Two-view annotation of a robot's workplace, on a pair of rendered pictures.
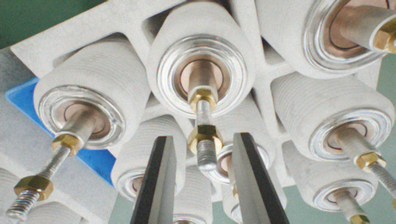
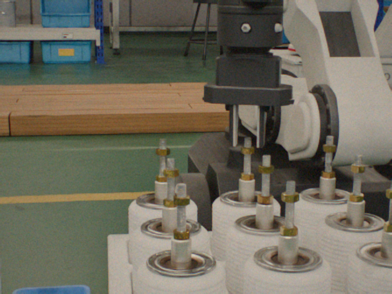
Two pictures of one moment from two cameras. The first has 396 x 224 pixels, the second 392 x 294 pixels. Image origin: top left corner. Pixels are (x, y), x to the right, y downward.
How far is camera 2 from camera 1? 107 cm
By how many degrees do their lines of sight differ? 113
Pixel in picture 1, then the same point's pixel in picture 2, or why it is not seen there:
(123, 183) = (152, 223)
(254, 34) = not seen: hidden behind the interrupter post
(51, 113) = (147, 196)
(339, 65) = (325, 201)
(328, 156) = (346, 227)
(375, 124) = (368, 217)
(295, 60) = (301, 202)
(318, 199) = (361, 252)
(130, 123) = (190, 206)
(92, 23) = not seen: hidden behind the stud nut
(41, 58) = (124, 238)
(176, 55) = (235, 192)
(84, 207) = not seen: outside the picture
